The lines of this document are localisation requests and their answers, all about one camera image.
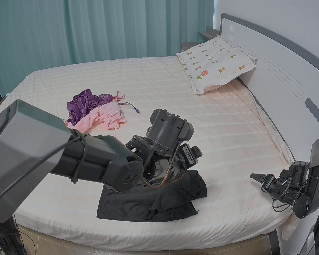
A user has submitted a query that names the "purple satin garment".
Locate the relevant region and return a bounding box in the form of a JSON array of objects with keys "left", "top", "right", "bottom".
[{"left": 67, "top": 89, "right": 141, "bottom": 126}]

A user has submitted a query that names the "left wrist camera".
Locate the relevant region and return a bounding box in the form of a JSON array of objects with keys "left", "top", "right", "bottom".
[{"left": 179, "top": 120, "right": 195, "bottom": 143}]

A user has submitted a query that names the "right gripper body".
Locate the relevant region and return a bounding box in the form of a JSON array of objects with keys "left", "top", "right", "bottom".
[{"left": 261, "top": 174, "right": 295, "bottom": 204}]

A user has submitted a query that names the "grey bedside table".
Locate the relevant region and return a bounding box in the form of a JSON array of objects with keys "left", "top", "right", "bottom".
[{"left": 181, "top": 25, "right": 221, "bottom": 51}]

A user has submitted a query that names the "bed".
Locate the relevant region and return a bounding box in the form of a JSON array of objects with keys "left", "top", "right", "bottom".
[{"left": 0, "top": 13, "right": 319, "bottom": 252}]

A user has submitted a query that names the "pink garment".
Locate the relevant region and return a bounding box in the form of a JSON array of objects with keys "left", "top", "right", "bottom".
[{"left": 66, "top": 90, "right": 127, "bottom": 132}]

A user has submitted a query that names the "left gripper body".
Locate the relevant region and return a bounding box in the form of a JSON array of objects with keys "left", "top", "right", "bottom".
[{"left": 148, "top": 142, "right": 204, "bottom": 189}]

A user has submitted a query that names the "blue-green curtain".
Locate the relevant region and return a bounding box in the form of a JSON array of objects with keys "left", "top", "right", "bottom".
[{"left": 0, "top": 0, "right": 216, "bottom": 97}]

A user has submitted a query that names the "black T-shirt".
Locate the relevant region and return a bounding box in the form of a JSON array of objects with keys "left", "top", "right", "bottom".
[{"left": 96, "top": 169, "right": 208, "bottom": 221}]

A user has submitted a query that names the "white printed pillow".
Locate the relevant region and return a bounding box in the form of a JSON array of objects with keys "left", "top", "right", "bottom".
[{"left": 175, "top": 36, "right": 258, "bottom": 95}]

